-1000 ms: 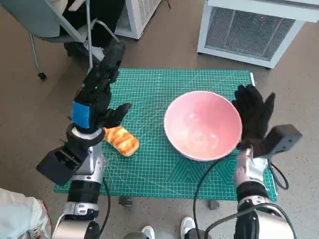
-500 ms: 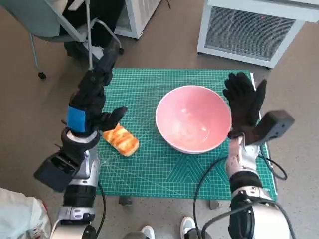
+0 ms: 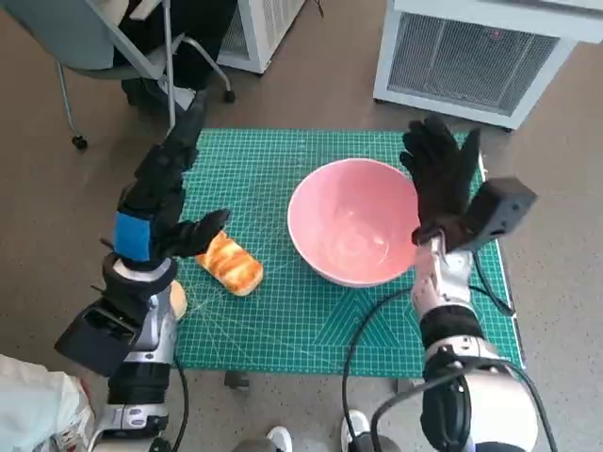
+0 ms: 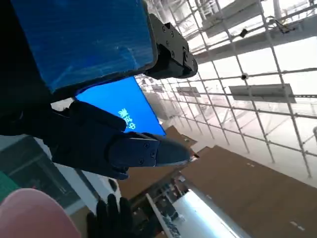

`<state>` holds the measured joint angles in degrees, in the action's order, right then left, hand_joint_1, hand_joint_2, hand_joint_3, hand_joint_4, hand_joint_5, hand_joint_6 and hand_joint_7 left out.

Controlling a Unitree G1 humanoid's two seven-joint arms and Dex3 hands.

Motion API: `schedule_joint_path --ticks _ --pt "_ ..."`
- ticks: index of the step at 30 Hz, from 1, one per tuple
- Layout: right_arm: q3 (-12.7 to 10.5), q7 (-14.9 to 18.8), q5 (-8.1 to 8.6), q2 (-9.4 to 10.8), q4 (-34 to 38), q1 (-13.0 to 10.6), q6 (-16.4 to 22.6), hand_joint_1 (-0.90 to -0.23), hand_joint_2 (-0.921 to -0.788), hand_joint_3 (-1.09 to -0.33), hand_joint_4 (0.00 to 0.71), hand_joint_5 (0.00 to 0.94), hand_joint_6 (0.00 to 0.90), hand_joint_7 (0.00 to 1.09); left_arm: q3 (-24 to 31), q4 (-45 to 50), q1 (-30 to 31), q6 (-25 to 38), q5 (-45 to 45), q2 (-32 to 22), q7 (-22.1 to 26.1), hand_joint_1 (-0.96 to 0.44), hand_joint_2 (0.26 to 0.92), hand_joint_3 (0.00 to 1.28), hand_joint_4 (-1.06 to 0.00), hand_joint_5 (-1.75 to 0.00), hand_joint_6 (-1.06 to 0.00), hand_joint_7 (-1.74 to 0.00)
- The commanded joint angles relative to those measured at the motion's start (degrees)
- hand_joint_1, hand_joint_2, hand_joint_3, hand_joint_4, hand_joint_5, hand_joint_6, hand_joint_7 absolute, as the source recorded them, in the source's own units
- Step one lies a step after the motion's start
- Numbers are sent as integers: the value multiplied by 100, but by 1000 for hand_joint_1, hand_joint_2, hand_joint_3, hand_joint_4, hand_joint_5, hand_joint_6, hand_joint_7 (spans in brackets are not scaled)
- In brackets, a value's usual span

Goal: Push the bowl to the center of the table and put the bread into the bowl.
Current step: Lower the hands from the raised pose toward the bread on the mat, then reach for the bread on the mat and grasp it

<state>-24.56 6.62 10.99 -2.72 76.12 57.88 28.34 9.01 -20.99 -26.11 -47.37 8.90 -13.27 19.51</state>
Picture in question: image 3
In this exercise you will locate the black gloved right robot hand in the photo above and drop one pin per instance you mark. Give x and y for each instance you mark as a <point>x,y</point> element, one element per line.
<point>440,174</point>

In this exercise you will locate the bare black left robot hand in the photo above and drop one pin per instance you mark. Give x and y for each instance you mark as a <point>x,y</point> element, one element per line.
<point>160,188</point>

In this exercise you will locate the pink bowl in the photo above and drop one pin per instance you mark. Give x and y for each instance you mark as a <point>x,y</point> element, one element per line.
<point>348,226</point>

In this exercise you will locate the long toy bread loaf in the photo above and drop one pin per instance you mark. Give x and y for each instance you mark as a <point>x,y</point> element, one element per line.
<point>233,266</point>

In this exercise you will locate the round toy bread bun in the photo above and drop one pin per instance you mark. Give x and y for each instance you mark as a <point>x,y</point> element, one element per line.
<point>179,301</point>

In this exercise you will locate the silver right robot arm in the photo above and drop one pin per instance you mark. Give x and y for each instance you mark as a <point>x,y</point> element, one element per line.
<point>494,400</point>

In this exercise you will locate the large white grilled cabinet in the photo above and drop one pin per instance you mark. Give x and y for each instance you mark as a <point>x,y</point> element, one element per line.
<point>471,61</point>

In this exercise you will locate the person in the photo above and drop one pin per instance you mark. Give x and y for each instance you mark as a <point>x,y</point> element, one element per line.
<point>198,37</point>

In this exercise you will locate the grey wheeled chair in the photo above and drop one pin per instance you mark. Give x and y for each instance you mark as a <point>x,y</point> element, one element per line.
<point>61,37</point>

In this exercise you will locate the green cutting mat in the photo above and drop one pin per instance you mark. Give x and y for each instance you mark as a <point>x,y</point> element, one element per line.
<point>282,329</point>

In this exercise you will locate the small white grilled cabinet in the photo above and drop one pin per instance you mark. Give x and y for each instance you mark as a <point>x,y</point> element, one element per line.
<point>268,28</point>

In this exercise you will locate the dark table foot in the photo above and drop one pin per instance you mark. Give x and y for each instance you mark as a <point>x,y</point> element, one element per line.
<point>238,380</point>
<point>407,386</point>

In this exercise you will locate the white plastic bag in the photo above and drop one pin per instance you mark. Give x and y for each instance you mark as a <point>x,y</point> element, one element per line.
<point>37,400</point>

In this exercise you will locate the white shoe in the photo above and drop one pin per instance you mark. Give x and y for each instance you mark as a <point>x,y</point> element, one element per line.
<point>355,428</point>
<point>280,440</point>

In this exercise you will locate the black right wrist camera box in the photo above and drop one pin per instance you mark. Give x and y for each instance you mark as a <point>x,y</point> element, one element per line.
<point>504,207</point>

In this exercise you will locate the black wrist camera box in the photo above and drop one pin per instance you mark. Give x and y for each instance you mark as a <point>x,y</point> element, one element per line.
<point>94,343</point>
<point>504,207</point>

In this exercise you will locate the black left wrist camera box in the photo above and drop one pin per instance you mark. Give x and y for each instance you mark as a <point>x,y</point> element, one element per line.
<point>94,343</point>

